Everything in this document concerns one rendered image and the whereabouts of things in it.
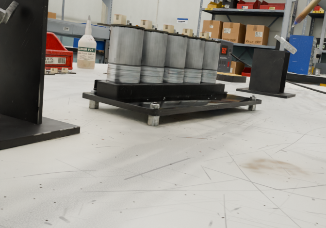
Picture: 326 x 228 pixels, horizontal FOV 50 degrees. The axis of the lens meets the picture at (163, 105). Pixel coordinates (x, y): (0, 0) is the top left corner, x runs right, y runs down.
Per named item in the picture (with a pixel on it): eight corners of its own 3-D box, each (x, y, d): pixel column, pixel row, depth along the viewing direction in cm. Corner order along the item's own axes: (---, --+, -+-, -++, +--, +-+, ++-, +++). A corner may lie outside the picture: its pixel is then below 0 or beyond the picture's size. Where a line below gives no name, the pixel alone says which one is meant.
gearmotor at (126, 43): (144, 95, 27) (151, 27, 26) (121, 97, 25) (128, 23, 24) (122, 90, 28) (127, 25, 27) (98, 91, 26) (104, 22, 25)
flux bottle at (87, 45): (73, 67, 66) (76, 13, 65) (82, 67, 70) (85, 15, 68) (89, 69, 65) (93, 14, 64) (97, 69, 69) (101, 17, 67)
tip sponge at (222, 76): (246, 82, 75) (247, 75, 75) (232, 82, 71) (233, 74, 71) (217, 78, 80) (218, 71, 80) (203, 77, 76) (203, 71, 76)
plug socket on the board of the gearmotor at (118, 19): (128, 25, 25) (129, 16, 25) (120, 24, 24) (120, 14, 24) (120, 25, 26) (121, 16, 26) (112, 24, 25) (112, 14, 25)
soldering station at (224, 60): (230, 75, 103) (234, 41, 101) (216, 75, 93) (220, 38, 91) (183, 69, 110) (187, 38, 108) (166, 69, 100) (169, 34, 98)
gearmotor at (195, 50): (203, 93, 33) (210, 38, 32) (189, 93, 31) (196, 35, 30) (183, 89, 35) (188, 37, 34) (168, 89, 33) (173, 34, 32)
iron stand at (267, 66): (265, 120, 51) (315, 69, 47) (224, 79, 54) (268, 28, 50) (275, 115, 56) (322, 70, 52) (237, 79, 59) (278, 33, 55)
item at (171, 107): (199, 99, 38) (200, 88, 38) (261, 111, 34) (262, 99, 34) (80, 106, 26) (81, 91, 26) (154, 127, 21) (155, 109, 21)
